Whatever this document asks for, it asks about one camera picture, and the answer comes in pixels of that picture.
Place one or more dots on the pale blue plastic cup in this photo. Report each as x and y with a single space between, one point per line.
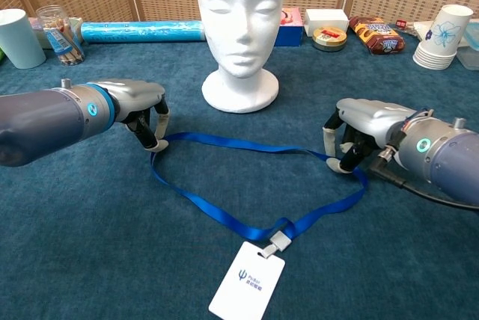
18 39

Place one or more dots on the brown chocolate cookie pack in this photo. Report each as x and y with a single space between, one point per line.
378 36

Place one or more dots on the clear jar of snack sticks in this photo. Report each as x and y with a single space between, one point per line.
61 36

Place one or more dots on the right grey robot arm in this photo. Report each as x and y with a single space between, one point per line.
449 159

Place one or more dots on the white foam mannequin head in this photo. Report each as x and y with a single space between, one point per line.
239 36

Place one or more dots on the teal blue table cloth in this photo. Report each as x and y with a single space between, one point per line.
112 223

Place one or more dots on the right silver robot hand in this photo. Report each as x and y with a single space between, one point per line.
370 118

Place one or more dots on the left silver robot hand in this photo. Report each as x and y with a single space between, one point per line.
138 95

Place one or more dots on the stack of flower paper cups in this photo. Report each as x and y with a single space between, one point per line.
443 36

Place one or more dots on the small white cardboard box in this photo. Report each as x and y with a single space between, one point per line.
325 17

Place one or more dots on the clear plastic bag white contents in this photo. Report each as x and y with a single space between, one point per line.
421 30

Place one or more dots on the blue cling film roll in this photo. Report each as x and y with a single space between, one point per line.
142 32

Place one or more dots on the clear container with blue lid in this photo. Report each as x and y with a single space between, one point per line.
469 51

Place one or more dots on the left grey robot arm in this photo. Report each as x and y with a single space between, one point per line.
45 122

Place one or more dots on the small red packet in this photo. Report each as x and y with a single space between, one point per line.
401 23

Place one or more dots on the round gold lidded tin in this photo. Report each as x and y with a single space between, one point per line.
329 39

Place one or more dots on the white ID badge card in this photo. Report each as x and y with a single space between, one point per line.
247 282

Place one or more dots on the blue Oreo cookie box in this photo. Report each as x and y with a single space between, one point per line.
292 30

